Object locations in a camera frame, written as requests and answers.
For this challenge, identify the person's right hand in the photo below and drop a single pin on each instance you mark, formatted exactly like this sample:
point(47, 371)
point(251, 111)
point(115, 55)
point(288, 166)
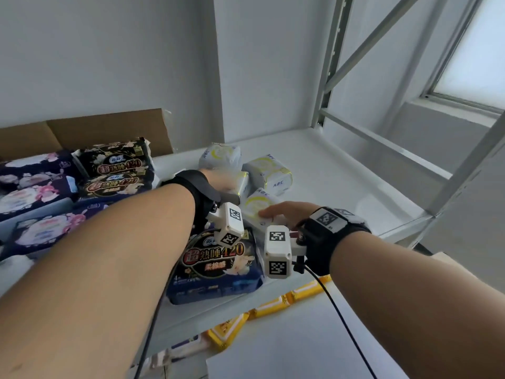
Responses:
point(292, 213)

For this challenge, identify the person's left hand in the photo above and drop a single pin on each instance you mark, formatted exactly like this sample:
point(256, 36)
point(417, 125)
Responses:
point(217, 178)

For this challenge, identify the white metal shelf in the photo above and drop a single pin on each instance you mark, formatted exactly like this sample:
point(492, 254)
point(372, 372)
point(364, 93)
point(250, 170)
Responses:
point(315, 173)

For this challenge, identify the person's left forearm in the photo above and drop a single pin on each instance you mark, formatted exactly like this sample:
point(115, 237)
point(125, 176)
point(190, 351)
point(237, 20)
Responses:
point(98, 272)

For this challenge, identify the person's right forearm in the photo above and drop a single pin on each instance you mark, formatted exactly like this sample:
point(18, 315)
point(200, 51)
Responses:
point(414, 311)

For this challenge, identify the white marker plate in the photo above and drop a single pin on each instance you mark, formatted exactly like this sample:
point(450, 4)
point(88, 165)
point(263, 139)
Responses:
point(327, 219)

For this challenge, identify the brown cardboard sheet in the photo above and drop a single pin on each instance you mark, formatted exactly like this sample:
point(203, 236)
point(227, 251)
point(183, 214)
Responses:
point(110, 128)

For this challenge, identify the frosted glass window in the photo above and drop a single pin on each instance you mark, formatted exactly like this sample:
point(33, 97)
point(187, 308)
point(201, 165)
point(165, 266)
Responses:
point(477, 55)

